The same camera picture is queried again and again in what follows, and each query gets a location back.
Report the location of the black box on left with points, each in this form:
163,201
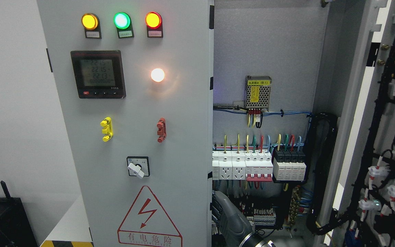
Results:
15,229

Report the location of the red terminal connector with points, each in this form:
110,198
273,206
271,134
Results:
161,125

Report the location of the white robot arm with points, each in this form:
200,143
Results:
255,240

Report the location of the yellow terminal connector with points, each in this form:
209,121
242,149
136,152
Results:
107,129

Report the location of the green indicator light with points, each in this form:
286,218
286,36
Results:
123,25

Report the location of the red indicator light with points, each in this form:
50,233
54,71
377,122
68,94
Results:
154,23

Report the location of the white rotary selector switch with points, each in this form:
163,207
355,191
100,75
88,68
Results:
138,166

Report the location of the black digital power meter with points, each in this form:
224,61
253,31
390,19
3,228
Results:
99,74

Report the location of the brass ground terminal bar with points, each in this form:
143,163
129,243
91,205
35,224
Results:
294,206

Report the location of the black relay terminal row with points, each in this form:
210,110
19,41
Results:
260,214

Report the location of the perforated metal power supply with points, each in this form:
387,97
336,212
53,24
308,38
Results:
258,92

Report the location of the white socket module row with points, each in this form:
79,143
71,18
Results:
229,165

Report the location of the white glowing indicator lamp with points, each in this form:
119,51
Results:
158,75

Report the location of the red four-pole circuit breaker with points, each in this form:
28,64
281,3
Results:
259,166

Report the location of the black surge protector module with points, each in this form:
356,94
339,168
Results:
289,166

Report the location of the grey cabinet door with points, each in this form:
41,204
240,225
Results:
362,110
181,164

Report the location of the dark grey robot hand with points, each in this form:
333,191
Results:
232,224

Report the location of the red electric hazard warning sticker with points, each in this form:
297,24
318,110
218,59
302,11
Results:
148,224

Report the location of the yellow indicator light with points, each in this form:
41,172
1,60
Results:
91,25

